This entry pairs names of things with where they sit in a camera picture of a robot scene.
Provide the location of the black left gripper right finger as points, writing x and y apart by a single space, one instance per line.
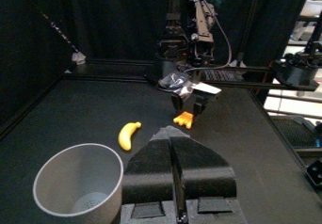
203 168

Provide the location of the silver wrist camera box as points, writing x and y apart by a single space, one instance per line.
209 89

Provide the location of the yellow toy banana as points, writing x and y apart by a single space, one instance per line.
127 136

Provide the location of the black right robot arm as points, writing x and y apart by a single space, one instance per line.
190 30

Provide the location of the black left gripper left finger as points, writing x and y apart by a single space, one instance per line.
149 168

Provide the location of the black frame pole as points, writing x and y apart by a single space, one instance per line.
250 20

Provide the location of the black mesh crate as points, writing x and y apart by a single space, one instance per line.
296 132

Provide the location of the orange toy fries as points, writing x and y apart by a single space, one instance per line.
185 119

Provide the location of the white plastic cup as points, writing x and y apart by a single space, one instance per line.
79 180

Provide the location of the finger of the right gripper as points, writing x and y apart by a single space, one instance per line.
177 104
198 108

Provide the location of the black table-level camera mount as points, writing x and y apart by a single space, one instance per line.
296 72

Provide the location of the white corner bracket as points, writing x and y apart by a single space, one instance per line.
78 57

